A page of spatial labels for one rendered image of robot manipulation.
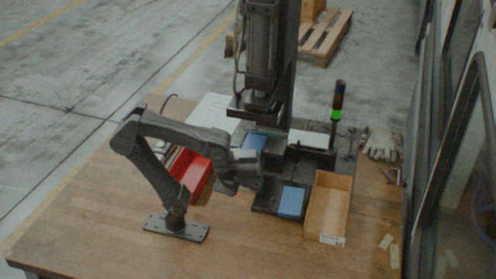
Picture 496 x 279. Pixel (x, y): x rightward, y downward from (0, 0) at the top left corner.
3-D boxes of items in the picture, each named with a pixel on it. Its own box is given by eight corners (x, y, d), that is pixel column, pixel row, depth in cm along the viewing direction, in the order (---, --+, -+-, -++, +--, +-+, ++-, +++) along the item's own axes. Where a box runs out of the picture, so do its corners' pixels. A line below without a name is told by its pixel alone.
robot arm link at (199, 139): (235, 129, 125) (124, 95, 122) (231, 149, 118) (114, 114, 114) (222, 162, 133) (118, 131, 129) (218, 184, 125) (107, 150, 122)
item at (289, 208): (276, 218, 145) (277, 211, 144) (284, 186, 158) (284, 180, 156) (298, 222, 144) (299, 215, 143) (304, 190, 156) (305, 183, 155)
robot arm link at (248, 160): (260, 162, 132) (256, 128, 125) (259, 182, 125) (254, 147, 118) (221, 163, 133) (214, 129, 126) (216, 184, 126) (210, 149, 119)
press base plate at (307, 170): (164, 180, 167) (163, 173, 165) (210, 108, 205) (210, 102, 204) (346, 218, 153) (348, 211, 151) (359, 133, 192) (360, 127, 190)
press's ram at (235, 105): (225, 125, 159) (224, 45, 141) (246, 88, 179) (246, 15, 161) (276, 134, 155) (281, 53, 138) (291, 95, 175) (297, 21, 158)
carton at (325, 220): (301, 239, 142) (304, 222, 138) (315, 187, 162) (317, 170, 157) (343, 249, 140) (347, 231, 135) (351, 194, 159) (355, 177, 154)
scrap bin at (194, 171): (160, 198, 155) (158, 185, 151) (187, 154, 174) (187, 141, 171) (194, 205, 152) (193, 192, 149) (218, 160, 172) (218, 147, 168)
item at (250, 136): (235, 158, 159) (235, 151, 157) (248, 133, 171) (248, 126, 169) (256, 162, 157) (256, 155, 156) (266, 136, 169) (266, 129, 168)
